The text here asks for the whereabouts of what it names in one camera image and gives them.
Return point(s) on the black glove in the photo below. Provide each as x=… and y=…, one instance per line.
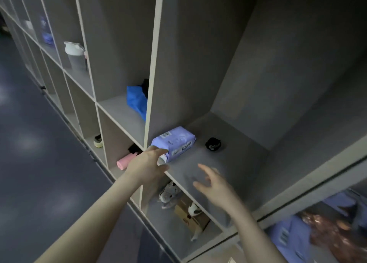
x=213, y=144

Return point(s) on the person's right forearm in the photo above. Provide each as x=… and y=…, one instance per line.
x=255, y=237

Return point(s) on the grey white sneaker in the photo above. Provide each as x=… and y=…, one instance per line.
x=170, y=194

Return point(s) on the pink spray bottle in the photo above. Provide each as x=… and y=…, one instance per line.
x=335, y=237

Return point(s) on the blue purple plastic bag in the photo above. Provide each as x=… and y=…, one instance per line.
x=47, y=35

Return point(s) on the grey cubby shelf unit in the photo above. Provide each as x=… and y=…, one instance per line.
x=186, y=56

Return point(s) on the white lidded plastic cup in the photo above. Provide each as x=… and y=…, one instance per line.
x=75, y=55

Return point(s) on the person's right hand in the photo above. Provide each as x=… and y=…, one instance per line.
x=220, y=192

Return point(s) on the black and white sandal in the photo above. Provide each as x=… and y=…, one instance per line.
x=98, y=141

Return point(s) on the person's left forearm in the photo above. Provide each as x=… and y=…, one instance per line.
x=91, y=225

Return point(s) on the person's left hand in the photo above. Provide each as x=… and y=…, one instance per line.
x=146, y=166

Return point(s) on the pink tumbler bottle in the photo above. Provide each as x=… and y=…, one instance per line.
x=126, y=161

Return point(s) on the small white tag sticker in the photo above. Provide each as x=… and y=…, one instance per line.
x=231, y=260

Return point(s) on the brown cardboard box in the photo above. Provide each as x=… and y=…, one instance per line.
x=192, y=222

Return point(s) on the small white container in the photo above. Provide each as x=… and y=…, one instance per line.
x=28, y=25

